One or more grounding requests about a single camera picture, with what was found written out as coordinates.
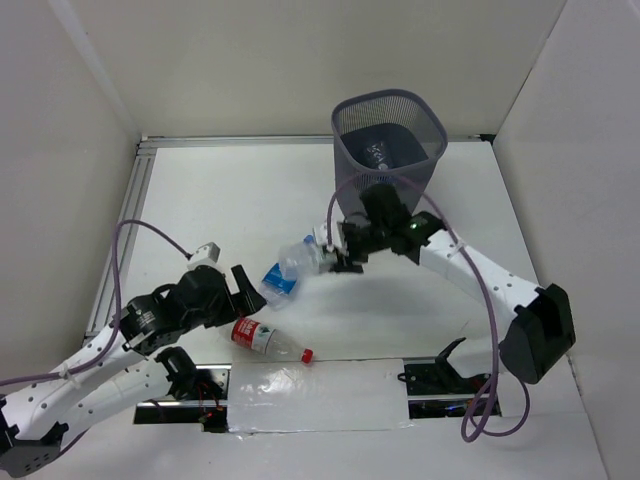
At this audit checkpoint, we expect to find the red label plastic bottle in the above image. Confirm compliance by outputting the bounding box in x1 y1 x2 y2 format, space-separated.
229 317 314 365

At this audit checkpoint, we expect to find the blue label plastic bottle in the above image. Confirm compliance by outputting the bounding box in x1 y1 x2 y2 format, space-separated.
259 235 327 310

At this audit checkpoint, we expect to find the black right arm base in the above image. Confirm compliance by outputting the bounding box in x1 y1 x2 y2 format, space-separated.
397 337 489 396

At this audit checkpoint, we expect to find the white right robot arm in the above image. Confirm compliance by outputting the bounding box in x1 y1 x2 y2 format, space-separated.
330 184 576 392

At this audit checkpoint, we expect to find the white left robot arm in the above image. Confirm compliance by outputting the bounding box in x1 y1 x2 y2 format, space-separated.
1 261 267 479

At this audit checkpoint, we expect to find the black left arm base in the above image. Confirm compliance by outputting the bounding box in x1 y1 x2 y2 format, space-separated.
154 347 227 401

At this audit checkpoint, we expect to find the crushed bottle inside bin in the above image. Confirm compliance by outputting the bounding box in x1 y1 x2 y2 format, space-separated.
361 141 393 171

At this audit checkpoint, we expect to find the grey mesh waste bin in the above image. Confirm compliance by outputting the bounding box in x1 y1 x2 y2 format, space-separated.
331 89 448 223

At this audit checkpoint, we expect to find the reflective silver tape sheet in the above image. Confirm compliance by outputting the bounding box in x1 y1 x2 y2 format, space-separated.
227 359 410 434

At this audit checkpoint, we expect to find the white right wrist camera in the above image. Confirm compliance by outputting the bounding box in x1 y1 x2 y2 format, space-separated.
311 221 348 262

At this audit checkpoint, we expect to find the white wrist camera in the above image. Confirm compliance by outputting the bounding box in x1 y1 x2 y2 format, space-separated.
311 221 348 262
187 242 220 270

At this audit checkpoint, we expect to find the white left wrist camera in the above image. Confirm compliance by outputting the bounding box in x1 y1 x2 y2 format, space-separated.
187 242 220 270

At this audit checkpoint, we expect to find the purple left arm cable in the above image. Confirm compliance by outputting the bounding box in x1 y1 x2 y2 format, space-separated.
0 218 194 389

